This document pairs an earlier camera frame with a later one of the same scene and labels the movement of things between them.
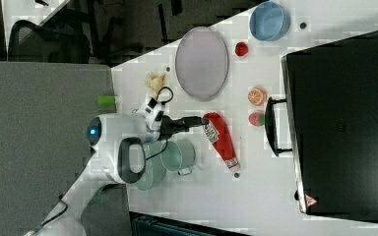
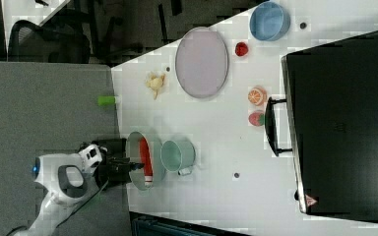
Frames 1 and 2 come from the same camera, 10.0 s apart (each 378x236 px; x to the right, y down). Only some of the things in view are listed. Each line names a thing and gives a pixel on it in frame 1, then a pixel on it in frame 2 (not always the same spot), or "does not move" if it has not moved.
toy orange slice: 257,95 does not move
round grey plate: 202,62 does not move
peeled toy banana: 155,83 does not move
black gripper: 169,126 to 114,171
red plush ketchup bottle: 220,137 to 146,159
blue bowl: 270,22 does not move
